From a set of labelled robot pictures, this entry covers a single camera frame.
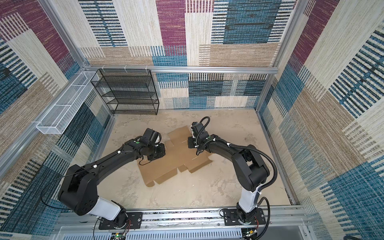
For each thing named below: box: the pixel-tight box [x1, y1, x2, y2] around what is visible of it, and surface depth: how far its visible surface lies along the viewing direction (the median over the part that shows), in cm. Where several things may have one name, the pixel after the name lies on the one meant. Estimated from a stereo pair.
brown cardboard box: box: [137, 125, 213, 187], surface depth 93 cm
